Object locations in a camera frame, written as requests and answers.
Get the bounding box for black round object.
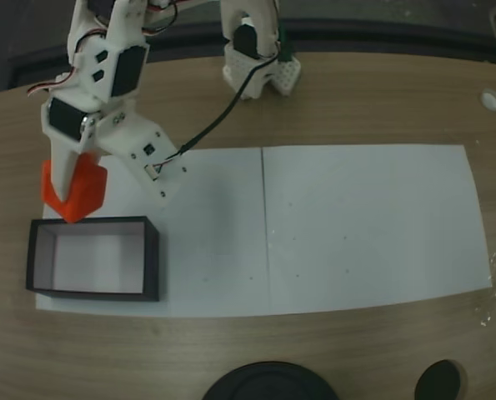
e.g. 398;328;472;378
201;361;340;400

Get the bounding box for dark rectangular open box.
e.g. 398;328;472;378
25;215;162;303

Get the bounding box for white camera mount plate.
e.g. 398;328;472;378
93;110;188;210

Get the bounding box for orange cube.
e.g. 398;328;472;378
41;152;108;225

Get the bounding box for red white servo wires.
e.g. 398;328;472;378
25;68;80;98

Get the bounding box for white paper sheet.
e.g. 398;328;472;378
262;143;493;316
34;146;270;320

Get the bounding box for black camera cable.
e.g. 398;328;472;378
147;41;298;176

